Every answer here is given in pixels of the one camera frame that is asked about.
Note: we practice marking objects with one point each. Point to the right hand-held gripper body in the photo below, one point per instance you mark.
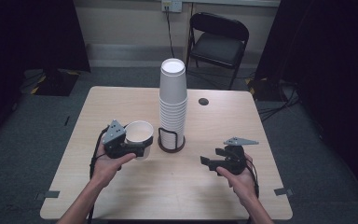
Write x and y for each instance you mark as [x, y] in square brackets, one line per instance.
[234, 161]

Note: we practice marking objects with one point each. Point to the person's left hand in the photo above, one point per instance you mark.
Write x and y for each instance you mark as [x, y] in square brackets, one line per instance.
[105, 171]

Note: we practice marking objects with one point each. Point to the black stand base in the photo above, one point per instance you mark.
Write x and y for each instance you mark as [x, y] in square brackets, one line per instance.
[56, 83]

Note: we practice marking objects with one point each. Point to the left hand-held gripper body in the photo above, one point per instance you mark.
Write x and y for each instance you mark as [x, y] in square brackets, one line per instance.
[115, 146]

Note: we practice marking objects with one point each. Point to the white wall outlet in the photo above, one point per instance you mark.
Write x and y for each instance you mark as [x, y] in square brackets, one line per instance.
[171, 5]

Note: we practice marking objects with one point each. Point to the white paper cup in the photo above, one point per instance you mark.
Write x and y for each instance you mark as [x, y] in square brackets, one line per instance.
[138, 132]

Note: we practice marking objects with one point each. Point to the dark curtain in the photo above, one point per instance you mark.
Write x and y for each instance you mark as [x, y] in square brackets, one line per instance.
[332, 62]
[18, 37]

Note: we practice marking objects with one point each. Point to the grey floor tape strip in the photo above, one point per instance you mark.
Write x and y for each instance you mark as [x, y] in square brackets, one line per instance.
[48, 195]
[283, 191]

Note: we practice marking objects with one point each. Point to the person's right hand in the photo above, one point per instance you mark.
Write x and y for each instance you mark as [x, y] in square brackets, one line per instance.
[244, 186]

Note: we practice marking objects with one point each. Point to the stack of white cups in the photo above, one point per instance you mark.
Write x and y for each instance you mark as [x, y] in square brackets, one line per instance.
[172, 93]

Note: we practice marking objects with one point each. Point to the black folding chair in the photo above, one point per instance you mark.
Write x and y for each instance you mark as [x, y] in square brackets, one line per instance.
[217, 49]

